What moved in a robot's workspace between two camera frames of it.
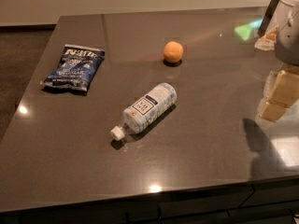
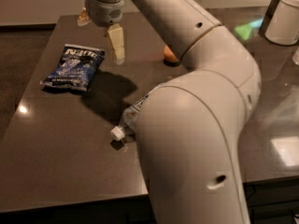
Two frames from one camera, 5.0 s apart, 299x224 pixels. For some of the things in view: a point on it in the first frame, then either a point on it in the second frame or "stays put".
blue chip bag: x=77 y=69 stays put
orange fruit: x=173 y=51 stays put
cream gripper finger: x=267 y=42 to x=84 y=18
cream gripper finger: x=284 y=91 to x=117 y=39
